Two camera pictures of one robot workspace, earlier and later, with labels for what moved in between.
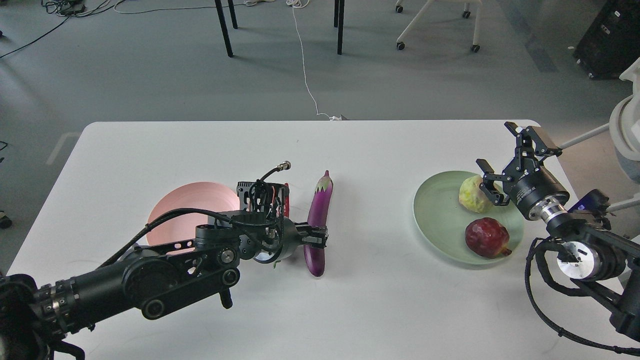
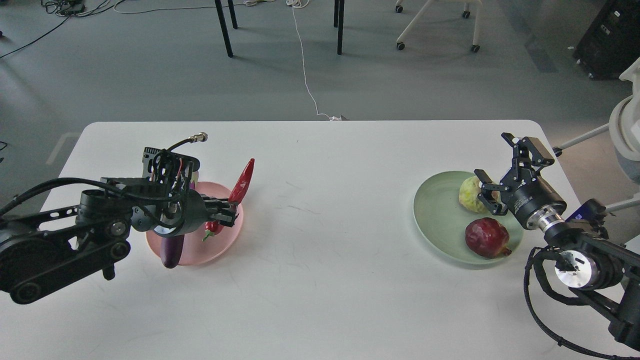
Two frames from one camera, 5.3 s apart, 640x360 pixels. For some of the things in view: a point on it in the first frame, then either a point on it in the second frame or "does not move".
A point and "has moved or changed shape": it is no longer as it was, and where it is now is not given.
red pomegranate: [488, 238] does not move
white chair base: [475, 46] does not move
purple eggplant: [319, 214] has moved or changed shape
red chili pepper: [286, 208] → [210, 228]
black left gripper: [282, 238] → [182, 210]
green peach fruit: [472, 197] does not move
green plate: [442, 219] does not move
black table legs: [337, 10] does not move
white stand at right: [624, 130] does not move
